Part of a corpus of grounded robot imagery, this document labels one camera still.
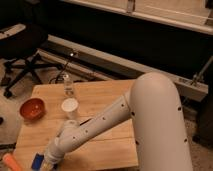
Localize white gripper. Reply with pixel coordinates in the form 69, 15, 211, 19
31, 154, 58, 171

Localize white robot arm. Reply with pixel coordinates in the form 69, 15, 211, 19
38, 72, 193, 171

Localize orange marker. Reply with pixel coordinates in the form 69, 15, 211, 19
3, 153, 23, 171

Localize orange bowl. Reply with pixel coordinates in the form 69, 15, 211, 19
19, 98, 45, 121

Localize black rectangular bars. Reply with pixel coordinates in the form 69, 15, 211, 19
79, 118, 92, 126

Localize white paper cup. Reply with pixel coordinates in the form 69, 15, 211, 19
61, 98, 79, 119

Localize clear plastic bottle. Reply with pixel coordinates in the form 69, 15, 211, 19
63, 74, 74, 97

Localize black office chair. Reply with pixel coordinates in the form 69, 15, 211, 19
0, 23, 62, 98

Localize black cable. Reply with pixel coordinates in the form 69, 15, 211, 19
49, 53, 74, 84

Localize metal rail beam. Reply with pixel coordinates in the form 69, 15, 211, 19
39, 35, 209, 102

